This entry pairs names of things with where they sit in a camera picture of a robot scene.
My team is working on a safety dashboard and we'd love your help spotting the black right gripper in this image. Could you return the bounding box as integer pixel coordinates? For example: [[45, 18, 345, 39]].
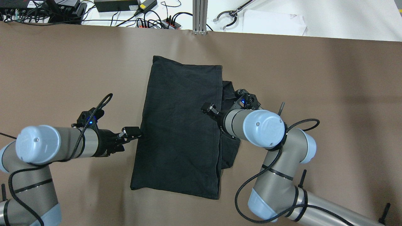
[[201, 102, 227, 129]]

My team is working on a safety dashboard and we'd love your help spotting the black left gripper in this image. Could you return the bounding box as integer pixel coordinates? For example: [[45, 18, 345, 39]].
[[93, 127, 142, 157]]

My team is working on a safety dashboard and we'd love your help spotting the black printed t-shirt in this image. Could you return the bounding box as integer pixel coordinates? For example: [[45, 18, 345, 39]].
[[130, 56, 240, 199]]

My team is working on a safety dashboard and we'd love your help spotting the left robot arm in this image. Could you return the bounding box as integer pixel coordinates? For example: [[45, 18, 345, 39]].
[[1, 125, 142, 226]]

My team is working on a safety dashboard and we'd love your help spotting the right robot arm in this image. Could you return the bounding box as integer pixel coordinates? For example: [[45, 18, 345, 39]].
[[201, 102, 384, 226]]

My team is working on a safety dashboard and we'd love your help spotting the black and red power strip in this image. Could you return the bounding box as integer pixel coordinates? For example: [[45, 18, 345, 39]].
[[133, 19, 182, 30]]

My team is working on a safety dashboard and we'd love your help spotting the grabber reach tool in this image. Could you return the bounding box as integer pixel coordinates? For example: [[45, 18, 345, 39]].
[[212, 0, 255, 30]]

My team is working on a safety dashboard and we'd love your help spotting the black power brick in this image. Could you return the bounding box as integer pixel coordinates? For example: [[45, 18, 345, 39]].
[[133, 0, 157, 17]]

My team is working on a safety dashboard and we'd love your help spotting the black power adapter box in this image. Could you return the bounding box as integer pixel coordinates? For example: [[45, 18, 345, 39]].
[[94, 0, 140, 13]]

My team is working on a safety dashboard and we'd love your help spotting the black electronics cluster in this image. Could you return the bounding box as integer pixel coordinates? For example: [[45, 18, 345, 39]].
[[0, 0, 88, 24]]

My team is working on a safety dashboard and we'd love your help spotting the aluminium frame post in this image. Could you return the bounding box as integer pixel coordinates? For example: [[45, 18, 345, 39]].
[[192, 0, 208, 35]]

